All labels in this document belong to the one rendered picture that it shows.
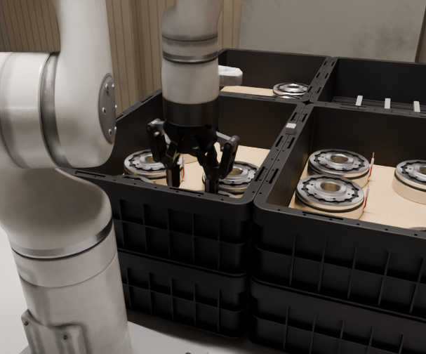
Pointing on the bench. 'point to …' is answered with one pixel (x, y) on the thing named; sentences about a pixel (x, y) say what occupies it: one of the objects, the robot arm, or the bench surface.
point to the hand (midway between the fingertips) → (191, 185)
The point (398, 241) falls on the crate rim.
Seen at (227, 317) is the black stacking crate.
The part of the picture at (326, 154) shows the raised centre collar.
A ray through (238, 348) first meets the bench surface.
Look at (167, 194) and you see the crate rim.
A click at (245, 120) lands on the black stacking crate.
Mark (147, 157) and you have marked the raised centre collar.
